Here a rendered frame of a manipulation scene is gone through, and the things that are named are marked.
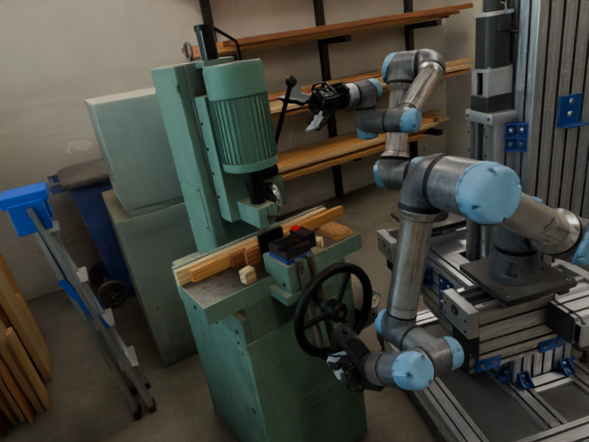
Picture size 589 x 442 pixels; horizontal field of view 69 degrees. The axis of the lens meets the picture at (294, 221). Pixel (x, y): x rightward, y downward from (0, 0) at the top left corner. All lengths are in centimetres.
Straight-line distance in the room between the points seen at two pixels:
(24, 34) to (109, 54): 51
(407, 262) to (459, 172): 26
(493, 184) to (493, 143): 60
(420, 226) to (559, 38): 71
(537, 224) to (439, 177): 27
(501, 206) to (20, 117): 316
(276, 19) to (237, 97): 273
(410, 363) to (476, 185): 38
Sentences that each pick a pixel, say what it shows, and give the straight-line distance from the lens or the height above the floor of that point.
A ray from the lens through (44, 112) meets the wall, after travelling 353.
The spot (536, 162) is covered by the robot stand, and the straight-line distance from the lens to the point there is 151.
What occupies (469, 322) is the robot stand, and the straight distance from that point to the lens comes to 134.
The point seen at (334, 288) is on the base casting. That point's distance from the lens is 150.
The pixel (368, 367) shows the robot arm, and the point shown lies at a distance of 105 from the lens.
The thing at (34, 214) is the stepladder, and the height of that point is 108.
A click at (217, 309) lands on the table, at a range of 126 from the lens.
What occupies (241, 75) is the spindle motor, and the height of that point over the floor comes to 147.
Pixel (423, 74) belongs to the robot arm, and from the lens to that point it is 166.
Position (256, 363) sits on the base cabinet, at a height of 63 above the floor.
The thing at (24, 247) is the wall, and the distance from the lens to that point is 374.
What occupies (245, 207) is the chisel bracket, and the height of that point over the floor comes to 106.
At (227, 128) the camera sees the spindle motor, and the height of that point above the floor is 133.
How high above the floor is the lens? 155
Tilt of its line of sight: 23 degrees down
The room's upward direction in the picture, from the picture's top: 9 degrees counter-clockwise
